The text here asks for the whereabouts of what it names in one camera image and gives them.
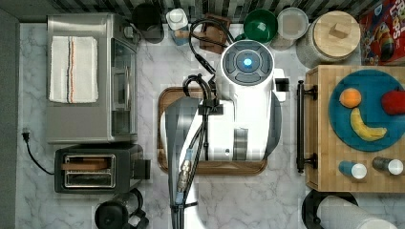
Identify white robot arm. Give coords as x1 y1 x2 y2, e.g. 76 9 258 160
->
160 40 288 229

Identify wooden drawer box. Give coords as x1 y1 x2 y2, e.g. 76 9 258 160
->
304 65 404 193

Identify wooden tray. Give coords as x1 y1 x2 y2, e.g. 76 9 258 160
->
157 87 267 176

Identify brown utensil holder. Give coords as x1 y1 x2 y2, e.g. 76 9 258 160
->
198 12 231 54

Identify white lidded blue bottle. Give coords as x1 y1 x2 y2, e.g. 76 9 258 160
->
166 9 188 46

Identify green mug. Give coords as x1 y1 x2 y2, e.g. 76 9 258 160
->
235 9 278 44

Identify black round container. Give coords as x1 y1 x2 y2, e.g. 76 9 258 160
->
132 3 164 44

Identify silver toaster oven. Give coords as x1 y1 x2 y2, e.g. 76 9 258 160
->
46 12 138 144

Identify glass french press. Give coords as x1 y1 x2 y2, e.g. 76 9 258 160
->
95 188 149 229

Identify glass jar white lid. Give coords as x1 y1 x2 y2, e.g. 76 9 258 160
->
270 8 309 51

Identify wooden toast slice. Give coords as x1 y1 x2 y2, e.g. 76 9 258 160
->
61 160 108 171

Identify black two-slot toaster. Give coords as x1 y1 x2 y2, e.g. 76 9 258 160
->
54 143 151 195

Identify white striped towel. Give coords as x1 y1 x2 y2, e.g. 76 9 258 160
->
49 36 98 104

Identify black paper towel holder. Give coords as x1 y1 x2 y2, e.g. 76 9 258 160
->
301 190 358 229

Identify orange fruit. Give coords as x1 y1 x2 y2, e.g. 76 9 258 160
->
339 88 362 109

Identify jar with wooden lid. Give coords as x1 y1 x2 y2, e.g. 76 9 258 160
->
296 10 360 68

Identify paper towel roll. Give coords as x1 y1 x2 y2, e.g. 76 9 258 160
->
316 196 397 229

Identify blue plate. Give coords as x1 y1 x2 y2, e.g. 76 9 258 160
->
329 70 405 152

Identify blue shaker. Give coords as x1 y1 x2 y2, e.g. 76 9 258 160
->
338 160 368 179

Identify yellow banana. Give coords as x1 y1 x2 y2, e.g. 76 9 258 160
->
351 108 388 141

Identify red apple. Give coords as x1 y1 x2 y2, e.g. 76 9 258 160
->
381 90 405 115

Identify grey shaker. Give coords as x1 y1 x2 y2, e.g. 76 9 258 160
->
373 156 404 176

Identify Froot Loops cereal box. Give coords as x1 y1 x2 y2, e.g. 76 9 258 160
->
360 0 405 66

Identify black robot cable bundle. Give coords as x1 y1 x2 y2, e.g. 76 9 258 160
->
170 17 236 229

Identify black drawer handle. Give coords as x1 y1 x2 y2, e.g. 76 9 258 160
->
296 80 318 174

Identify black power cord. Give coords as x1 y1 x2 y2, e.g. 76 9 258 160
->
21 128 55 176

